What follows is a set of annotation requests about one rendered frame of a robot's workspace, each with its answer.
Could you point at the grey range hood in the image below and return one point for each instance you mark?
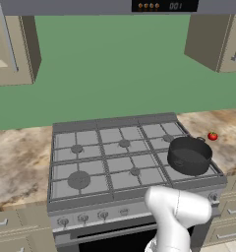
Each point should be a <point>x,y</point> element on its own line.
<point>123,6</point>

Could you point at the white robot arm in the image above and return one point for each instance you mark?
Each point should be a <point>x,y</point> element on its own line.
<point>175,215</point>

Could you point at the red tomato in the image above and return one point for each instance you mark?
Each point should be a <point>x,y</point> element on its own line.
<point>212,136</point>

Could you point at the beige wall cupboard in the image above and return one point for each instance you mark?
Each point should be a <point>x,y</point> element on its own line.
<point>218,41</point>
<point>11,49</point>

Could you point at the grey stove knob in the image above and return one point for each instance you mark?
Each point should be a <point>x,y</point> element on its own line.
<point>103,215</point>
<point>83,218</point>
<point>63,222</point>
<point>213,197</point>
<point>124,212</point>

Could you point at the beige drawer front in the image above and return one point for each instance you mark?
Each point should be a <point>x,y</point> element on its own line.
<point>8,246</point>
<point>10,223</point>
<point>225,233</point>
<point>233,207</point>

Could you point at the grey gas stove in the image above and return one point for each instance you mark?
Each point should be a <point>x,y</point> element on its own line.
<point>123,170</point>

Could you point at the dark grey pot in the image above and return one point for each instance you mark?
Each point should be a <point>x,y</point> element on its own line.
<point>189,155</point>

